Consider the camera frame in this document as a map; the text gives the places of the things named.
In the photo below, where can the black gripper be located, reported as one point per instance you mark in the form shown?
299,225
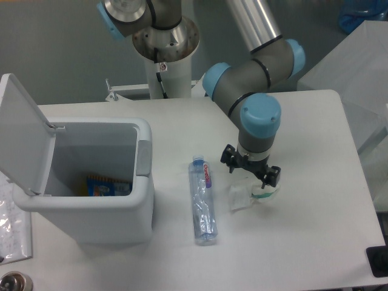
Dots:
234,160

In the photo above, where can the white plastic wrapper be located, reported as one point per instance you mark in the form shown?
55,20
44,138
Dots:
246,192

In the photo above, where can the clear plastic water bottle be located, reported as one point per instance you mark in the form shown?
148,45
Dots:
203,211

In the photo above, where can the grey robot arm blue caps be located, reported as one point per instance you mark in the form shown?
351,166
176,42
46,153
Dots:
240,92

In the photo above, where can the white trash can open lid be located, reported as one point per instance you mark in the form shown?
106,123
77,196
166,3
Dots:
48,160

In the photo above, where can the blue orange snack bag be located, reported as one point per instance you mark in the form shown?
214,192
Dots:
105,186

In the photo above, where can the black device at table edge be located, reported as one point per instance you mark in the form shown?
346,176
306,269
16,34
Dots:
377,257

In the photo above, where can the blue water jug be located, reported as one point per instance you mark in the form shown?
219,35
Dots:
354,13

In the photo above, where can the clear plastic document sleeve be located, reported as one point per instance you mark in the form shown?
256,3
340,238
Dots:
16,229

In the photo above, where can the round metal connector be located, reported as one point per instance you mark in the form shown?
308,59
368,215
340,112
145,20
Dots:
16,281

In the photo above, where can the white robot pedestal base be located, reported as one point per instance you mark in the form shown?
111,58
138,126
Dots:
167,56

